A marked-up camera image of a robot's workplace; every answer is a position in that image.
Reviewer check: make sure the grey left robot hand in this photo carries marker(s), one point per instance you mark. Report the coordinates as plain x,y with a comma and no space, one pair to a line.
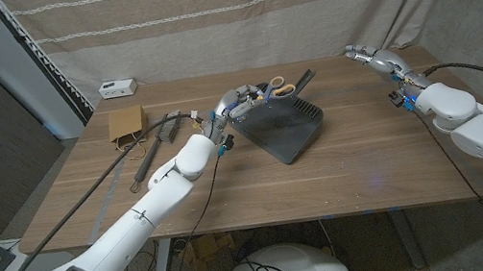
223,106

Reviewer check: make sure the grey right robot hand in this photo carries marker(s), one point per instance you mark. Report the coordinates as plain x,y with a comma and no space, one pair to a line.
385,59

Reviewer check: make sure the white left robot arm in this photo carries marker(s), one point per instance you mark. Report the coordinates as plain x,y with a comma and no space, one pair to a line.
130,231

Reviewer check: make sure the black hand brush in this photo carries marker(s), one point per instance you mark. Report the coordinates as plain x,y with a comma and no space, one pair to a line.
168,130

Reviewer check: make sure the brown paper bag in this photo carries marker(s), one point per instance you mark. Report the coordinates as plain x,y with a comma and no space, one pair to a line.
127,122

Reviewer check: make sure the black plastic dustpan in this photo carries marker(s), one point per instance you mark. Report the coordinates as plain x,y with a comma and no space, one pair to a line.
282,129

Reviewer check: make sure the beige striped curtain backdrop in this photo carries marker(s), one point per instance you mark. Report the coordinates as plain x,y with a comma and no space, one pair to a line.
229,25

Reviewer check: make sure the white power strip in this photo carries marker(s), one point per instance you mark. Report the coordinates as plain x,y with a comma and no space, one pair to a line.
117,88

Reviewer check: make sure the brown cardboard scraps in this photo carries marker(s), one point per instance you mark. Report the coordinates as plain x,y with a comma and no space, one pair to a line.
206,248

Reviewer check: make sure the white table leg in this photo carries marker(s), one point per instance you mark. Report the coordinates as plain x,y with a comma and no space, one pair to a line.
163,269

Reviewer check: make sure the black strip with white trim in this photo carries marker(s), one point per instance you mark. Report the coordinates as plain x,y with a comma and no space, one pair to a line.
51,68

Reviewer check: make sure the grey table leg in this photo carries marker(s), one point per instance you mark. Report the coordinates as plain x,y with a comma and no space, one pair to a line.
405,236

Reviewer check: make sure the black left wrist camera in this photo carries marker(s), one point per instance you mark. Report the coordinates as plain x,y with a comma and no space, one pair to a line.
227,142

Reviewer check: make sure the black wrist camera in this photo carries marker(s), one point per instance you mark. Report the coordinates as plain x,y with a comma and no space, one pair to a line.
397,98
227,142

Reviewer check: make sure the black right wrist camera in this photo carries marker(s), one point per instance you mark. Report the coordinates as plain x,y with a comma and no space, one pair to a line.
397,98

